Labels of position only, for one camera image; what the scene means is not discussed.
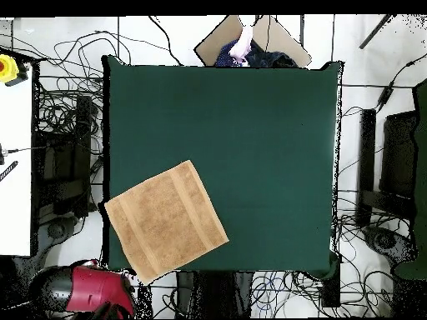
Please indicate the pale pink garment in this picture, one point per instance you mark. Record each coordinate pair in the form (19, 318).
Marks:
(242, 46)

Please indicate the orange terry towel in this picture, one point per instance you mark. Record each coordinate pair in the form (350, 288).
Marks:
(166, 220)

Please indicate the yellow emergency stop button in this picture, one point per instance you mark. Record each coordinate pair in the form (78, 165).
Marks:
(6, 68)

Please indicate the black power adapter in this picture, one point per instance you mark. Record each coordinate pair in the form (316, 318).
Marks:
(384, 96)

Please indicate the cardboard box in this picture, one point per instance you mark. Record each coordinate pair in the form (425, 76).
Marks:
(213, 43)

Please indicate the black equipment rack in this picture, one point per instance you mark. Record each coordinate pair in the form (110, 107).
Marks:
(398, 153)
(81, 150)

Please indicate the white desk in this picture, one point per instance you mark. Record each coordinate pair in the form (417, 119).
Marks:
(15, 166)

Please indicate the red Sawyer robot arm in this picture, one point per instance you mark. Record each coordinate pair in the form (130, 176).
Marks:
(93, 290)

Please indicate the dark blue garment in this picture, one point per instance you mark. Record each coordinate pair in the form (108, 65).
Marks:
(267, 58)

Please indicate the green covered side table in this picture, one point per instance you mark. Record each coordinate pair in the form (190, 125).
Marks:
(421, 166)

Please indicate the dark green tablecloth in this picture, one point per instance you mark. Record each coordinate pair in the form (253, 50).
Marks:
(250, 133)

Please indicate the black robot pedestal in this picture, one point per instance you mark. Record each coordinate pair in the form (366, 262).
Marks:
(220, 293)

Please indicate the black rod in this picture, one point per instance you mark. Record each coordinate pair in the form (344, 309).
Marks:
(375, 31)

